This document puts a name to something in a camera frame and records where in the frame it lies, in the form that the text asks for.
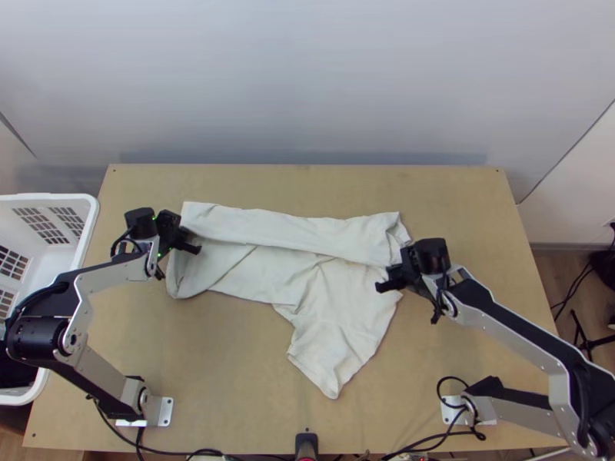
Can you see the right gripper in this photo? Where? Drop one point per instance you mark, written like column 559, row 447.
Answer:
column 406, row 271

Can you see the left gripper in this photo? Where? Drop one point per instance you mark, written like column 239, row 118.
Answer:
column 170, row 235

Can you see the white t-shirt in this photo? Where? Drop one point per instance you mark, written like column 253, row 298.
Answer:
column 331, row 307

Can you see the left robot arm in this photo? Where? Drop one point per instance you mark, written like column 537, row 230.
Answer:
column 105, row 276

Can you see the white laundry basket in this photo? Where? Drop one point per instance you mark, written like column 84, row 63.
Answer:
column 48, row 249

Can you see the black tripod stand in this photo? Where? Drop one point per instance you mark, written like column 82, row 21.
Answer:
column 579, row 332

